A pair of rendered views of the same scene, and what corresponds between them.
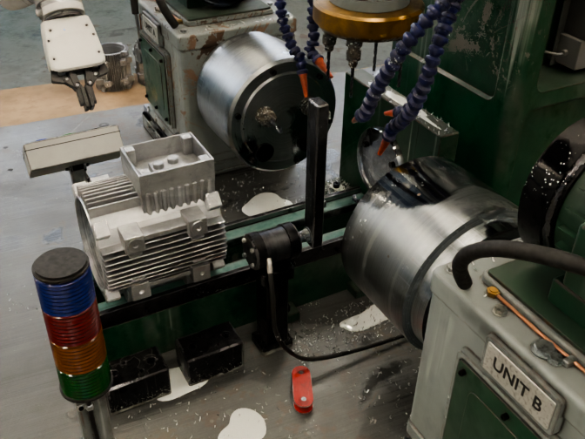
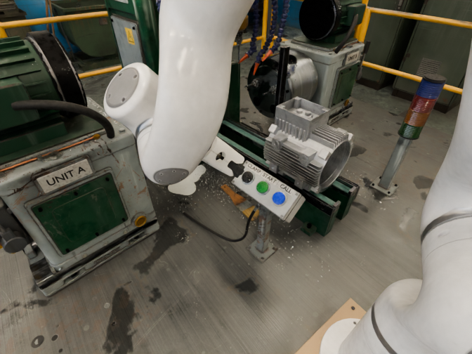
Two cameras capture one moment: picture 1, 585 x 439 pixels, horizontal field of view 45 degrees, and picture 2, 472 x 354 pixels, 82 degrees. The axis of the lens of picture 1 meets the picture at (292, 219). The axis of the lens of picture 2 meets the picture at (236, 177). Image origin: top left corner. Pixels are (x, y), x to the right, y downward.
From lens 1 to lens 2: 1.59 m
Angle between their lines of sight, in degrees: 78
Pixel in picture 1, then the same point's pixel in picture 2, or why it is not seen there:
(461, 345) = (336, 69)
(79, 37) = not seen: hidden behind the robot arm
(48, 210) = (215, 309)
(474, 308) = (342, 53)
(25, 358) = (353, 243)
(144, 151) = (298, 120)
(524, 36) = not seen: hidden behind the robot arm
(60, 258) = (433, 77)
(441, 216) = (300, 57)
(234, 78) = not seen: hidden behind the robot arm
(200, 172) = (302, 104)
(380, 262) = (306, 83)
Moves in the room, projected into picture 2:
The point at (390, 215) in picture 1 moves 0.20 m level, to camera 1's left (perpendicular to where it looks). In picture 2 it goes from (298, 70) to (322, 90)
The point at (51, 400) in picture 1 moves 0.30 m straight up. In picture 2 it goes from (365, 220) to (400, 145)
